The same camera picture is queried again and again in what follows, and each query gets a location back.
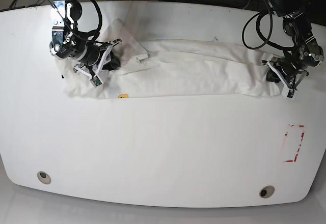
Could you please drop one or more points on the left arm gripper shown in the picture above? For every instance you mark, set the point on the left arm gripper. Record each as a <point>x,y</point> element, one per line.
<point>284,71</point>

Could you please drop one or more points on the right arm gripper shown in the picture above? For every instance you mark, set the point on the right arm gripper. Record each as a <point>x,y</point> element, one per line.
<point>98,58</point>

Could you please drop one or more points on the white printed t-shirt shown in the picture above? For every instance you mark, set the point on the white printed t-shirt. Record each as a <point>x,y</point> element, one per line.
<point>171,67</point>

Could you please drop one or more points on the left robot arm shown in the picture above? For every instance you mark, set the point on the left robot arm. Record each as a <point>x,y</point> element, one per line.
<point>305,51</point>

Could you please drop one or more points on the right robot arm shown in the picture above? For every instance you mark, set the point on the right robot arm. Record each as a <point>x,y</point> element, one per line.
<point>67,41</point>

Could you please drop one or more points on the red tape rectangle marking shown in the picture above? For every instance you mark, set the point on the red tape rectangle marking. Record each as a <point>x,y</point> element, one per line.
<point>292,142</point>

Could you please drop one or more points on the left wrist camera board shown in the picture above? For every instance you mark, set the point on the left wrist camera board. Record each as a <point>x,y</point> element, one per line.
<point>288,92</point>

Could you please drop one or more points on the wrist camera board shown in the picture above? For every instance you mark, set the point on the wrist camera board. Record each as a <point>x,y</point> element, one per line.
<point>95,81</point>
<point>288,92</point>

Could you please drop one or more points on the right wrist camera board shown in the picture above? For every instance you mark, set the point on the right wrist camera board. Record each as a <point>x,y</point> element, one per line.
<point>95,81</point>

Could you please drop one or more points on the right table cable grommet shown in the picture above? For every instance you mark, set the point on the right table cable grommet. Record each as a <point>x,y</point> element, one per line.
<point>267,192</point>

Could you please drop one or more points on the table cable grommet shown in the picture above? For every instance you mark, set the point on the table cable grommet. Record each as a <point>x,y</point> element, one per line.
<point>44,178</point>
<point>267,192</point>

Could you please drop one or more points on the left table cable grommet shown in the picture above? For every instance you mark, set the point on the left table cable grommet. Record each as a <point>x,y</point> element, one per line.
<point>44,178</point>

